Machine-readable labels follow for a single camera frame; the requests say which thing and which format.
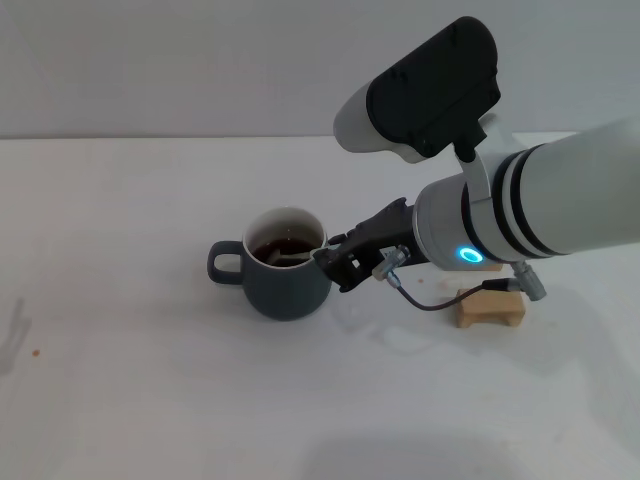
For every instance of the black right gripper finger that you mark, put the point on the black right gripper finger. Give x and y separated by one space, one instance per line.
342 240
340 267

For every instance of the dark brown coffee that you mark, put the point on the dark brown coffee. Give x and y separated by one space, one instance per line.
265 250

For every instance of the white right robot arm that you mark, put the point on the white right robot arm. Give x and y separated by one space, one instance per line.
550 200

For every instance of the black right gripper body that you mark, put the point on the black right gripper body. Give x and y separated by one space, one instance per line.
385 227

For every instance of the black and white wrist camera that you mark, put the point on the black and white wrist camera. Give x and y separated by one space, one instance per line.
430 90

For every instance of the dark grey ceramic mug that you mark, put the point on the dark grey ceramic mug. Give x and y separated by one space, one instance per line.
285 295

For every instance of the light wooden block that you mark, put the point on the light wooden block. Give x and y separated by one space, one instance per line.
492 305

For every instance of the dark orange wooden block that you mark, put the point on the dark orange wooden block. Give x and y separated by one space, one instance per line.
495 267

